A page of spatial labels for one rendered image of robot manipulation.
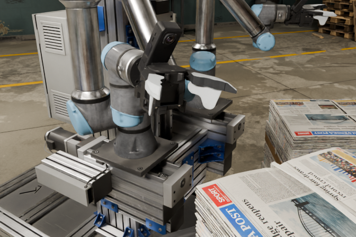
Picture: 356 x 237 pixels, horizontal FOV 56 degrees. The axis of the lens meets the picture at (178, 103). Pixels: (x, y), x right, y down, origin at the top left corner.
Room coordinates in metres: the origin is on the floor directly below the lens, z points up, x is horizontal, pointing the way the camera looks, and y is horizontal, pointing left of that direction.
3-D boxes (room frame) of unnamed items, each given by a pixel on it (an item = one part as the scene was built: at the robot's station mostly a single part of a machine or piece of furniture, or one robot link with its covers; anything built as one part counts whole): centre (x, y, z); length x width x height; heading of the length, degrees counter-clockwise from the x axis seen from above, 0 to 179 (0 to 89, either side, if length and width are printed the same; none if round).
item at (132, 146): (1.03, 0.15, 0.87); 0.15 x 0.15 x 0.10
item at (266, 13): (1.55, -0.39, 1.21); 0.11 x 0.08 x 0.09; 84
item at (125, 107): (0.74, 0.11, 1.12); 0.11 x 0.08 x 0.11; 122
